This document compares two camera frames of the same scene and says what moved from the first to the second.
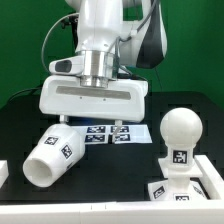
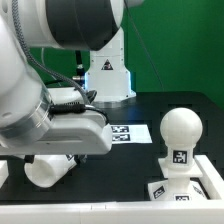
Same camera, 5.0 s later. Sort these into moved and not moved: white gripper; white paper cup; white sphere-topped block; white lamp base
Moved: white gripper
Not moved: white sphere-topped block; white paper cup; white lamp base
